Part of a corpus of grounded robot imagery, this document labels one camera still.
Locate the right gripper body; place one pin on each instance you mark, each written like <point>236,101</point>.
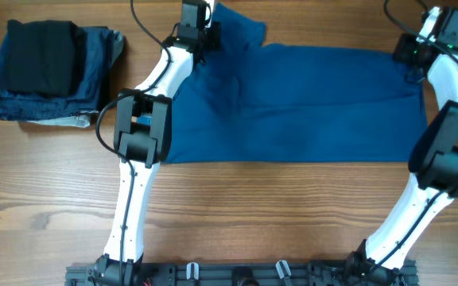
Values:
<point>408,49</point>

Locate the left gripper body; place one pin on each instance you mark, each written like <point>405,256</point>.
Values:
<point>211,38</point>

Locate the blue polo shirt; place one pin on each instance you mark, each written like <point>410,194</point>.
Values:
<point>253,101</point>

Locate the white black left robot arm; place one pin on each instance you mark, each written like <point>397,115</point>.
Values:
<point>142,139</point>

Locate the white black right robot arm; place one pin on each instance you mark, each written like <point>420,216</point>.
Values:
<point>433,173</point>

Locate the light grey folded garment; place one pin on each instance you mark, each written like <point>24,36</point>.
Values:
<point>84,120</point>

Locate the black folded garment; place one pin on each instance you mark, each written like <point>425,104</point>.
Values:
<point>44,57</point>

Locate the dark blue folded garment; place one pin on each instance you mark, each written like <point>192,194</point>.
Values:
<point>103,47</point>

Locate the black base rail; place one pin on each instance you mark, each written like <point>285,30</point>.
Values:
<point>314,273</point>

